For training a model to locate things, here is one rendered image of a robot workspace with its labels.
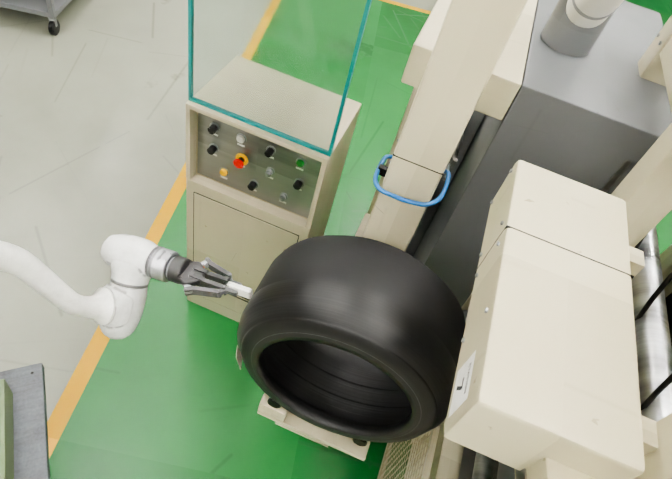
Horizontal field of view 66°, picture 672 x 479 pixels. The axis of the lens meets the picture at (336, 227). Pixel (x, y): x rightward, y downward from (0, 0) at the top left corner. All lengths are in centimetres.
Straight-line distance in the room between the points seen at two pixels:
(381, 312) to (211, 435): 155
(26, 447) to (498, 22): 175
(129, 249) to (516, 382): 106
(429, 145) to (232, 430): 176
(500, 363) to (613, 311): 27
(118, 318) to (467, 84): 107
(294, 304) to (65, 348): 178
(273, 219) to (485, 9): 130
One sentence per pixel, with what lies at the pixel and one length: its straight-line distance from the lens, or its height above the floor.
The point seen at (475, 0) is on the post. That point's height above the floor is 206.
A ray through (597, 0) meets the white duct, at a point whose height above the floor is 199.
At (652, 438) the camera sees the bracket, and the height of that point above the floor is 173.
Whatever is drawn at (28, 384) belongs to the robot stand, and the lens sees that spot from 205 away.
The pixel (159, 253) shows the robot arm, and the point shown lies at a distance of 150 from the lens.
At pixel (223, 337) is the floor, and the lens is 280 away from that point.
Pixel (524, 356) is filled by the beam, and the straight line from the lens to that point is 88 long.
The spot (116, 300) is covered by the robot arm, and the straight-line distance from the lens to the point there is 154.
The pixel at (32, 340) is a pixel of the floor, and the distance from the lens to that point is 290.
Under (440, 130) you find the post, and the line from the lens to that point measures 123.
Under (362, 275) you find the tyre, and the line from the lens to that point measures 123.
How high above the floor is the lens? 244
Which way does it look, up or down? 47 degrees down
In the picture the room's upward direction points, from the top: 17 degrees clockwise
